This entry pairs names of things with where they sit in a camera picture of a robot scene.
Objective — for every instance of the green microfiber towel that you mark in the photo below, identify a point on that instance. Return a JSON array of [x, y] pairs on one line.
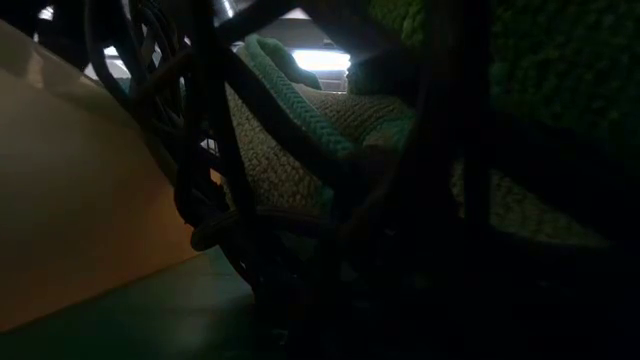
[[560, 65], [370, 117]]

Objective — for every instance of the green table mat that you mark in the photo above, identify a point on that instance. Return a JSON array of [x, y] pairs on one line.
[[125, 320]]

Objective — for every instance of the tan plastic bin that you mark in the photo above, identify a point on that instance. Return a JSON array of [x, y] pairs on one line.
[[75, 200]]

